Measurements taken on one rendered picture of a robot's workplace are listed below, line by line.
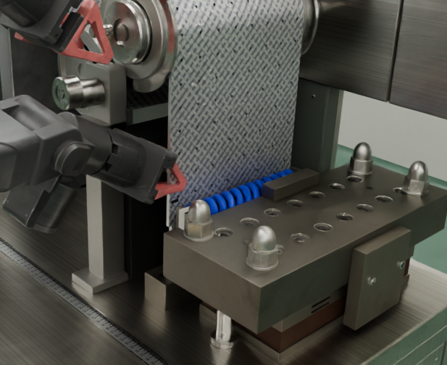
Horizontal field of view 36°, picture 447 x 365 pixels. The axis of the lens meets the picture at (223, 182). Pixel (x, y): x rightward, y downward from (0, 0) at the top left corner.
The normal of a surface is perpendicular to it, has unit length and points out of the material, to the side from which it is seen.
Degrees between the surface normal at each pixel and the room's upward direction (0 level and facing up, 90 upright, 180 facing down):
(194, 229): 90
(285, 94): 90
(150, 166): 60
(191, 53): 90
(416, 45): 90
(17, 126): 20
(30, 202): 71
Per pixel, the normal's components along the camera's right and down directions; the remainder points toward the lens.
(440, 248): 0.05, -0.92
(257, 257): -0.27, 0.36
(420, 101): -0.72, 0.25
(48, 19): -0.51, -0.40
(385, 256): 0.69, 0.32
